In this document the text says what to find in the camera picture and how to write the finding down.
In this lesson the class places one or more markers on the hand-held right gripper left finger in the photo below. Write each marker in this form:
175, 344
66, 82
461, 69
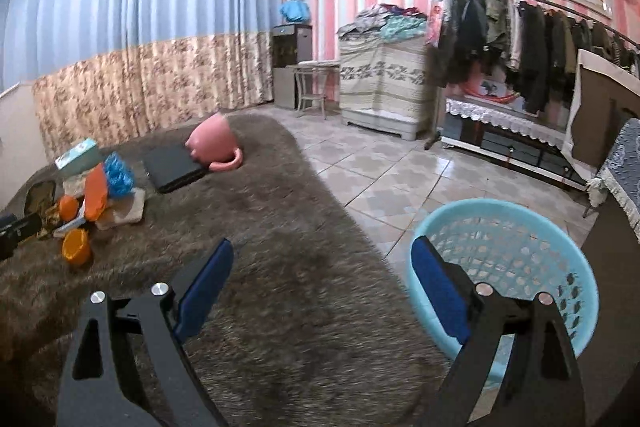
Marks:
205, 292

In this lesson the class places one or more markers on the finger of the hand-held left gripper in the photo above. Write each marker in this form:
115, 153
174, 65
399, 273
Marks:
17, 233

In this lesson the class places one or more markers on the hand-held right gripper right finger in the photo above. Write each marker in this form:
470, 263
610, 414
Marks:
440, 292

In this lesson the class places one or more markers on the orange peel ball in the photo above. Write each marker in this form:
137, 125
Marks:
75, 248
68, 208

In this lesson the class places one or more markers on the light blue plastic basket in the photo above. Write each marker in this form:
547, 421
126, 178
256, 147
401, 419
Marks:
515, 252

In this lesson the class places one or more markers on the dark brown pouch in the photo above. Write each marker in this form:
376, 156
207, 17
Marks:
40, 197

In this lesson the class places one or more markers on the teal tissue box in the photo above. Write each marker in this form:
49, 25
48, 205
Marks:
76, 155

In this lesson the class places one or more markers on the shaggy brown rug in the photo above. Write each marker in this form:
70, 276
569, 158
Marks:
280, 217

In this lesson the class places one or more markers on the white foam piece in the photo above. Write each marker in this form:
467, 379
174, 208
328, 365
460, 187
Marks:
127, 207

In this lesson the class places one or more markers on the blue plastic bag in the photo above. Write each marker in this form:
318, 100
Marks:
117, 174

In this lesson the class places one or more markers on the black laptop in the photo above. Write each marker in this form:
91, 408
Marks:
172, 167

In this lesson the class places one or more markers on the pink mug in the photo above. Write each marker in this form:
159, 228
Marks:
210, 139

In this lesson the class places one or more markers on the low cabinet with lace cloth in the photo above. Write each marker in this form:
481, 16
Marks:
505, 132

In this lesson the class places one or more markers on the dark brown cabinet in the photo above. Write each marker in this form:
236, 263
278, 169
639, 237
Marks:
617, 287

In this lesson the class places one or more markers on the red curved plastic item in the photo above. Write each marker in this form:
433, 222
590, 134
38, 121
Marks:
492, 97

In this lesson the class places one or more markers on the cabinet under patterned cloth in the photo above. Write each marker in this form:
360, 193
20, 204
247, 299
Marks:
382, 82

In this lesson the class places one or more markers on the blue lace cloth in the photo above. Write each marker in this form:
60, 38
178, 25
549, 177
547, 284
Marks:
622, 167

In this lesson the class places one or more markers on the brown wooden board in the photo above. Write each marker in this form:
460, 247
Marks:
600, 122

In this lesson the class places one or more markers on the small metal stool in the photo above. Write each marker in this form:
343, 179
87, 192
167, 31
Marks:
311, 82

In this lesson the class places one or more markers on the blue and floral curtain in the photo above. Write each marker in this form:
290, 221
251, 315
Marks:
140, 32

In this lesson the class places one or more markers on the dark water dispenser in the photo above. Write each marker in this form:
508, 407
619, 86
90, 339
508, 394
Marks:
290, 57

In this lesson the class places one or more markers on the row of hanging dark clothes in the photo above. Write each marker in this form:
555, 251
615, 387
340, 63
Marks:
530, 42

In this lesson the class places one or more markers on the pile of folded clothes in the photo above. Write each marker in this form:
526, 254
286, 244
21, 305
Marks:
385, 24

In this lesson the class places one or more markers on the blue covered water bottle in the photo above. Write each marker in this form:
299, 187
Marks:
295, 11

